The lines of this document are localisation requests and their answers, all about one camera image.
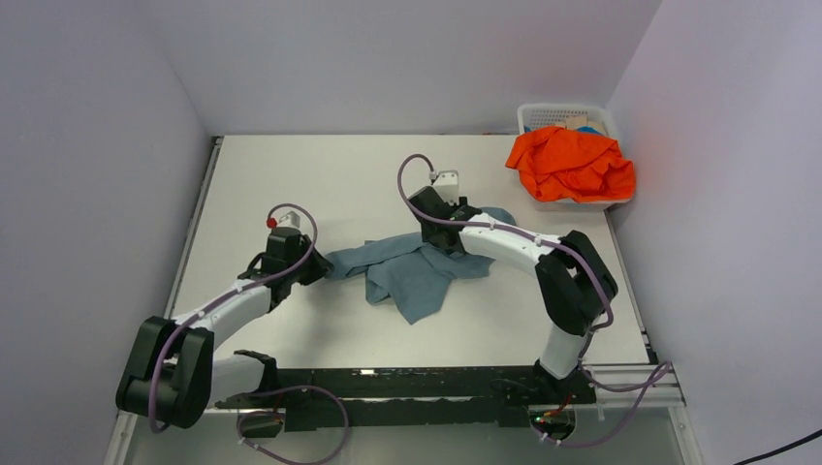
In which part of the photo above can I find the white plastic laundry basket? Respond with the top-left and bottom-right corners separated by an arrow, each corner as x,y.
517,103 -> 628,212

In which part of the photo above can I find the tan item in basket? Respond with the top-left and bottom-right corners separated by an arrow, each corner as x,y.
556,115 -> 608,135

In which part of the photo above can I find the grey-blue t shirt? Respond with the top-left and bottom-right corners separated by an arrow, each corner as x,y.
326,232 -> 493,325

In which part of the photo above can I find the blue garment in basket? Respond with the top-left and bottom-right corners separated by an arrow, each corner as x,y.
575,126 -> 607,137

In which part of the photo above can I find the orange t shirt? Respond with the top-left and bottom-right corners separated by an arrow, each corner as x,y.
505,126 -> 637,203

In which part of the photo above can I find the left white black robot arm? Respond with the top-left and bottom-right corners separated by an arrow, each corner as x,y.
115,227 -> 333,431

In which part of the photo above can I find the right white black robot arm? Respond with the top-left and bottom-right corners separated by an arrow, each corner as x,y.
405,186 -> 618,402

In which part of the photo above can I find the black cable bottom right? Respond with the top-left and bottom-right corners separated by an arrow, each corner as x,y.
732,428 -> 822,465

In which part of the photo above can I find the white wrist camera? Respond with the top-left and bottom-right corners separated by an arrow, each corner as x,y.
266,211 -> 300,231
429,170 -> 459,205

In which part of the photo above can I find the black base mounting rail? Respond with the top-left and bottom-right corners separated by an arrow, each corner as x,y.
216,364 -> 596,432

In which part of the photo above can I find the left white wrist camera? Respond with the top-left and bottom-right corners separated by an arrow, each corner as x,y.
266,211 -> 300,231

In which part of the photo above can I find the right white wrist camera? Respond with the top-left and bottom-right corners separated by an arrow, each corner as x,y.
429,170 -> 459,205

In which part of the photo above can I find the aluminium frame rail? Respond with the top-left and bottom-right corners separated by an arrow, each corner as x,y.
116,362 -> 686,416

